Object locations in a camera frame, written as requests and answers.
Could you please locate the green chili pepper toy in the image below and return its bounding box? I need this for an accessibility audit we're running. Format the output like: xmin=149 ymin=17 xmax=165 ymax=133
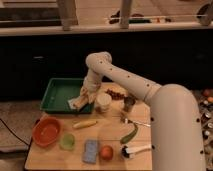
xmin=120 ymin=124 xmax=138 ymax=144

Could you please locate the black cable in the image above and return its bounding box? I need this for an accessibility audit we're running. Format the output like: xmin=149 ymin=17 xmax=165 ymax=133
xmin=0 ymin=118 xmax=32 ymax=148

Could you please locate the yellow banana toy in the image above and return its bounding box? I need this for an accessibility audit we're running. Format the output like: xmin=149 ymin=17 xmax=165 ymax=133
xmin=73 ymin=120 xmax=97 ymax=129

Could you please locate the blue sponge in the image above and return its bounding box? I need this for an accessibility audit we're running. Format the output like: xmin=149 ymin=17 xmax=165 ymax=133
xmin=82 ymin=139 xmax=99 ymax=164

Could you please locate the green plastic tray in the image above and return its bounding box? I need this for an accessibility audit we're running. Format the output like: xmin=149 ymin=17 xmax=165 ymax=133
xmin=40 ymin=78 xmax=93 ymax=114

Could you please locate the brown dried item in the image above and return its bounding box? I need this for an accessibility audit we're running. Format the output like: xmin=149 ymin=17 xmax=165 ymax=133
xmin=106 ymin=89 xmax=125 ymax=100

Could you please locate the orange plastic bowl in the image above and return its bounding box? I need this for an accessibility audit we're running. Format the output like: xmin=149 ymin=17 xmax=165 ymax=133
xmin=32 ymin=117 xmax=62 ymax=147

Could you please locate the white cloth piece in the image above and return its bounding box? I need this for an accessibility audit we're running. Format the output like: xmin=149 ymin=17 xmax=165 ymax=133
xmin=67 ymin=99 xmax=76 ymax=109

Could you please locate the small green cup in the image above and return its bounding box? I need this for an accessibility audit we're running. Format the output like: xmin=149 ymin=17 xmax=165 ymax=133
xmin=59 ymin=133 xmax=75 ymax=150

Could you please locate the orange fruit toy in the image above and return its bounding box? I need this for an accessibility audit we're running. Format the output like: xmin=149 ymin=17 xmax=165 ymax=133
xmin=99 ymin=145 xmax=113 ymax=161

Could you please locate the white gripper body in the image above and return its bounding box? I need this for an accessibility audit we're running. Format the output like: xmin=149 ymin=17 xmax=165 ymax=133
xmin=81 ymin=77 xmax=101 ymax=93

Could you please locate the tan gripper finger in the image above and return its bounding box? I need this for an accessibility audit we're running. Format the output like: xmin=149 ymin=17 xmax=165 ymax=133
xmin=88 ymin=92 xmax=97 ymax=104
xmin=73 ymin=95 xmax=88 ymax=110

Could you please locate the white cup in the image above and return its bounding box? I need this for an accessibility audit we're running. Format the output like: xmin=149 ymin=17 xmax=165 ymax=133
xmin=96 ymin=93 xmax=112 ymax=113

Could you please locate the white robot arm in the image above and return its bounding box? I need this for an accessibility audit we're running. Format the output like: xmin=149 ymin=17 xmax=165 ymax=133
xmin=83 ymin=52 xmax=206 ymax=171

